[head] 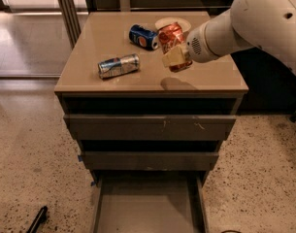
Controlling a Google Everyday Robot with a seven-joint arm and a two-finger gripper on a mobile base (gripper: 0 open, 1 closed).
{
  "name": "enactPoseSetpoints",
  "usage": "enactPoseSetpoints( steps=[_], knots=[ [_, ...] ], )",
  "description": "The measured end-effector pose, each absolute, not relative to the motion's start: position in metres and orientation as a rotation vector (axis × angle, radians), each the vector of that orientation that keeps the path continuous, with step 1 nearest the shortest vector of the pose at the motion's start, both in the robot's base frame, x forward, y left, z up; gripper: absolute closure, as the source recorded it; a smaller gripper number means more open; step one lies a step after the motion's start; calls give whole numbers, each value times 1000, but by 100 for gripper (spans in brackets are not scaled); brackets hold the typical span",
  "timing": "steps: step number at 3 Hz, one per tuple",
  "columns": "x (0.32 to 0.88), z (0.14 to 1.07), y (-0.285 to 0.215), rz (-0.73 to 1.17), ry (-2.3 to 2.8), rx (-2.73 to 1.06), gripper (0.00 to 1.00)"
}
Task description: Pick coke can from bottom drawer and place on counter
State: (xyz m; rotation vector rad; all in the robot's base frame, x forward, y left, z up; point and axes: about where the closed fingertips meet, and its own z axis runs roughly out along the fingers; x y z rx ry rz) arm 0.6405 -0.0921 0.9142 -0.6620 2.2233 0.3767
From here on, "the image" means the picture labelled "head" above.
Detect black object on floor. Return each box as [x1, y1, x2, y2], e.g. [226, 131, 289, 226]
[26, 206, 48, 233]

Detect grey drawer cabinet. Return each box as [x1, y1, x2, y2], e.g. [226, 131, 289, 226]
[53, 11, 249, 233]

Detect top grey drawer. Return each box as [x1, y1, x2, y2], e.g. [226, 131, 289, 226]
[64, 115, 236, 141]

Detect blue pepsi can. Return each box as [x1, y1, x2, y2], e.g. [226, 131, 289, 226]
[129, 24, 158, 50]

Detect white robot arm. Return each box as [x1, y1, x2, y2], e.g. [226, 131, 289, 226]
[162, 0, 296, 76]

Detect middle grey drawer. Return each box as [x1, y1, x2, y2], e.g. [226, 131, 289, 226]
[80, 151, 218, 171]

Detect bottom open grey drawer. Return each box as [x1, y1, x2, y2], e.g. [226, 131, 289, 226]
[91, 171, 210, 233]

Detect metal window frame post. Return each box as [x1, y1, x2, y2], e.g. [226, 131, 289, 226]
[58, 0, 81, 48]

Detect white bowl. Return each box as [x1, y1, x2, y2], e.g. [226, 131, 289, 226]
[155, 17, 191, 32]

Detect silver blue crushed can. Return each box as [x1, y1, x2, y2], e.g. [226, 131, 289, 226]
[98, 53, 140, 79]

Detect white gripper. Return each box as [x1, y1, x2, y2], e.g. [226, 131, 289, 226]
[162, 22, 219, 67]

